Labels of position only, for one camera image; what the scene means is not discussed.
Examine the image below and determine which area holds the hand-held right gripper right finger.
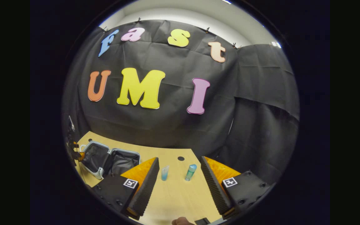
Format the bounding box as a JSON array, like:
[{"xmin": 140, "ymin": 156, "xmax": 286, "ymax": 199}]
[{"xmin": 201, "ymin": 156, "xmax": 276, "ymax": 220}]

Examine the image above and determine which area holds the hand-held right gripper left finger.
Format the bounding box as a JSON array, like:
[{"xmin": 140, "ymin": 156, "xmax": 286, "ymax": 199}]
[{"xmin": 92, "ymin": 157, "xmax": 160, "ymax": 221}]

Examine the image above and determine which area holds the teal bottle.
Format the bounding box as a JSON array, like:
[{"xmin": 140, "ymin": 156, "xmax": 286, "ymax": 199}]
[{"xmin": 185, "ymin": 164, "xmax": 197, "ymax": 182}]

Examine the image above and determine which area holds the black backdrop cloth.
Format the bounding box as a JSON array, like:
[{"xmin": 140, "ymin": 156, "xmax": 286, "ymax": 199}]
[{"xmin": 62, "ymin": 19, "xmax": 300, "ymax": 185}]

